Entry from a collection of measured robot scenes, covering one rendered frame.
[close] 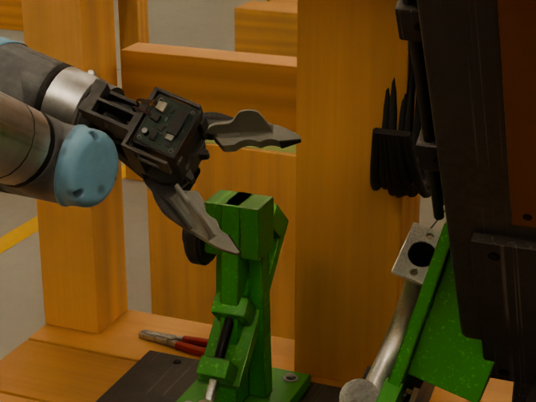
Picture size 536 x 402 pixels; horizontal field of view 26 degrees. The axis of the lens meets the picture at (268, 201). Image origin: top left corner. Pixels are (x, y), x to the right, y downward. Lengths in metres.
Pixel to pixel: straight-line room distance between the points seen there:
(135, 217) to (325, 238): 3.10
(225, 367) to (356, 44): 0.41
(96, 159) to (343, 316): 0.53
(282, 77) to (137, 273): 2.58
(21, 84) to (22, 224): 3.34
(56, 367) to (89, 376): 0.06
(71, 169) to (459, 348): 0.38
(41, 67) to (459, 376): 0.52
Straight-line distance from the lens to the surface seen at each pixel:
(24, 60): 1.22
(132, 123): 1.14
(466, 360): 1.06
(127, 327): 1.70
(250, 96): 1.54
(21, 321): 3.76
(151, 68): 1.60
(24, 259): 4.21
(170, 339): 1.63
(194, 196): 1.16
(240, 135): 1.18
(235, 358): 1.37
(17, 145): 1.03
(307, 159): 1.44
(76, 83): 1.19
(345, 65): 1.39
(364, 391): 1.10
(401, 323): 1.22
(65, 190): 1.07
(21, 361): 1.63
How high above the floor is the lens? 1.64
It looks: 20 degrees down
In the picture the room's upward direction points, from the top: straight up
